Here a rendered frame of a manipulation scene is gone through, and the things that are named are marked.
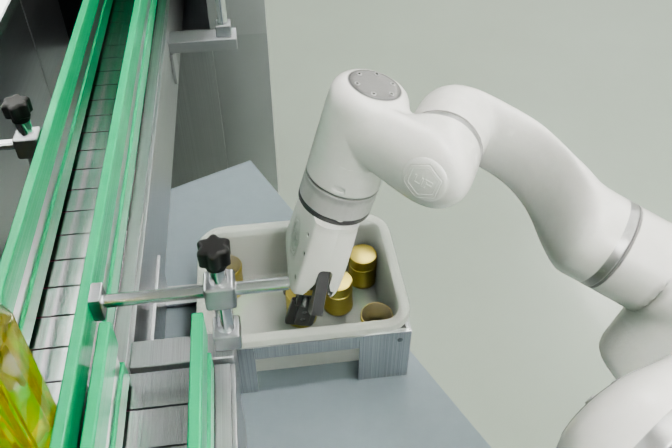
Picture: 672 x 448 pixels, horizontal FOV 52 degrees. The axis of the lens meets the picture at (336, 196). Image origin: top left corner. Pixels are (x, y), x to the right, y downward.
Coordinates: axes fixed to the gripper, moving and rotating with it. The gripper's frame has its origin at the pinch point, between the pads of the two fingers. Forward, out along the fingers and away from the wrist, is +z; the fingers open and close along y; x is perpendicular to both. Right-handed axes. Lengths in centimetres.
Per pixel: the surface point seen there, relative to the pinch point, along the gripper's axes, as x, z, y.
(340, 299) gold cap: 4.5, -0.6, 0.3
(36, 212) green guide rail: -28.5, -6.7, -1.9
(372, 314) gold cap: 7.9, -1.1, 2.6
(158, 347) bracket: -15.3, -4.2, 11.4
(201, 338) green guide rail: -12.4, -13.2, 17.1
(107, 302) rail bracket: -20.1, -10.5, 12.0
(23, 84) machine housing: -38, 5, -42
